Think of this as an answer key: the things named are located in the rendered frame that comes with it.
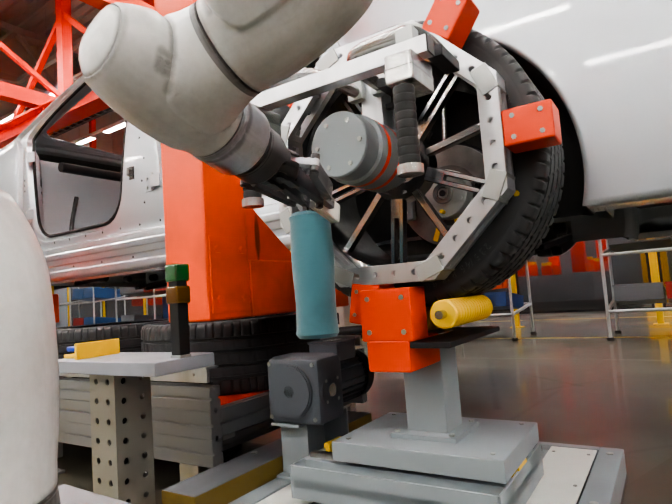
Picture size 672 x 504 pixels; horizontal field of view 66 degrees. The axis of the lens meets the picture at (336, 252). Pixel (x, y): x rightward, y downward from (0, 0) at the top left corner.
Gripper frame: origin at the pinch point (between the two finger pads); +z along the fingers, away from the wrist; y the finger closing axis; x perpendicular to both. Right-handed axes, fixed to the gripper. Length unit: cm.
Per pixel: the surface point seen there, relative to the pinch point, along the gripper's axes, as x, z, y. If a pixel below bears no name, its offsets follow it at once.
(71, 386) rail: 26, 54, 129
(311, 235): -3.6, 19.2, 14.4
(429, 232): -27, 86, 12
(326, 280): 4.9, 23.5, 12.7
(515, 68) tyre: -37, 28, -25
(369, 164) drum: -14.9, 15.7, 0.2
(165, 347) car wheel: 12, 58, 92
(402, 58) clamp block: -24.3, 1.0, -12.1
